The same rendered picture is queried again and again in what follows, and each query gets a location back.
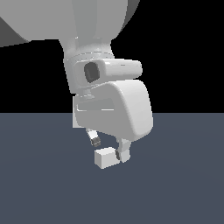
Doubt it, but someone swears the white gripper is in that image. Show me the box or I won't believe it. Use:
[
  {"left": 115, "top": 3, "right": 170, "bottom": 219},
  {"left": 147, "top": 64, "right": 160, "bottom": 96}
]
[{"left": 72, "top": 79, "right": 155, "bottom": 164}]

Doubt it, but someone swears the white charger block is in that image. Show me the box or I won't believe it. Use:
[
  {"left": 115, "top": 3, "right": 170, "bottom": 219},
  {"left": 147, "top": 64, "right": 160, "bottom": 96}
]
[{"left": 94, "top": 146, "right": 122, "bottom": 170}]

